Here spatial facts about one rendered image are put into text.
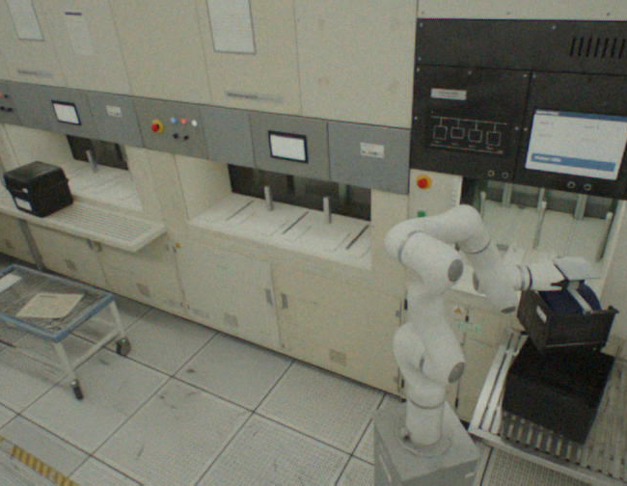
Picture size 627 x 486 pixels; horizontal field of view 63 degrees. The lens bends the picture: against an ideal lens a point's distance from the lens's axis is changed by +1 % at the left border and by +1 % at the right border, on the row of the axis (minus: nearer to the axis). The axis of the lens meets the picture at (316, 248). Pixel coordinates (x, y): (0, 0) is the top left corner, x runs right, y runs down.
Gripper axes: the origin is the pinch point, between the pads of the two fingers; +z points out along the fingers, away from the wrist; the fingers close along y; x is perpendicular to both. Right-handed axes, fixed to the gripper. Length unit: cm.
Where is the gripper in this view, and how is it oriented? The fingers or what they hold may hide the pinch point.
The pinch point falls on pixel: (572, 273)
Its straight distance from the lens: 184.8
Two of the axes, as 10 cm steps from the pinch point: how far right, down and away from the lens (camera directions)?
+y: 0.8, 5.2, -8.5
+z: 10.0, -0.8, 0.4
